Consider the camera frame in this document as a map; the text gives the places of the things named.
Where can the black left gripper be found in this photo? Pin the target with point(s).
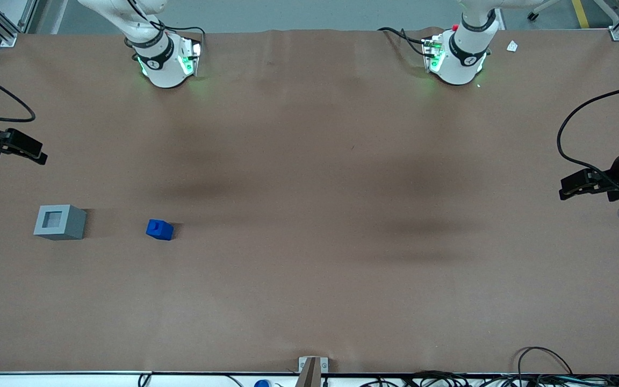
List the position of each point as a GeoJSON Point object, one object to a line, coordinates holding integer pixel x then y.
{"type": "Point", "coordinates": [614, 173]}

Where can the blue plastic insert part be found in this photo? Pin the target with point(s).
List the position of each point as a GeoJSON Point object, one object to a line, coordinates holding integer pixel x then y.
{"type": "Point", "coordinates": [160, 230]}

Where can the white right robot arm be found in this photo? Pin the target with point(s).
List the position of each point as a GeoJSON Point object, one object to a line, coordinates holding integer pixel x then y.
{"type": "Point", "coordinates": [162, 70]}

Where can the gray cube base with socket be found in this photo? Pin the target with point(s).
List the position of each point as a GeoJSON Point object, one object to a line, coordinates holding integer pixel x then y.
{"type": "Point", "coordinates": [67, 228]}

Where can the small white paper scrap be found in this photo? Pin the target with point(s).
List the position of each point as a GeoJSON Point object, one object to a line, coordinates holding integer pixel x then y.
{"type": "Point", "coordinates": [512, 47]}

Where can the white chair leg with caster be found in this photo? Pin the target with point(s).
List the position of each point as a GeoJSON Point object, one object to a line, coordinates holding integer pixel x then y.
{"type": "Point", "coordinates": [533, 15]}

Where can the table cover paper sheet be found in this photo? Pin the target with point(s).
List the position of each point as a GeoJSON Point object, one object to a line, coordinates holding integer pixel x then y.
{"type": "Point", "coordinates": [309, 215]}

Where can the blue round cap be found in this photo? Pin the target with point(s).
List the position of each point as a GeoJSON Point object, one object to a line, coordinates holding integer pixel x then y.
{"type": "Point", "coordinates": [262, 384]}

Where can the aluminium frame profile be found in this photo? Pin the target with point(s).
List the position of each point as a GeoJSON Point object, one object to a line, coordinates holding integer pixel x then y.
{"type": "Point", "coordinates": [617, 27]}
{"type": "Point", "coordinates": [3, 29]}

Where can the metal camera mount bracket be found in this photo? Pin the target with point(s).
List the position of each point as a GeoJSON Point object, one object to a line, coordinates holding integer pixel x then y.
{"type": "Point", "coordinates": [312, 371]}

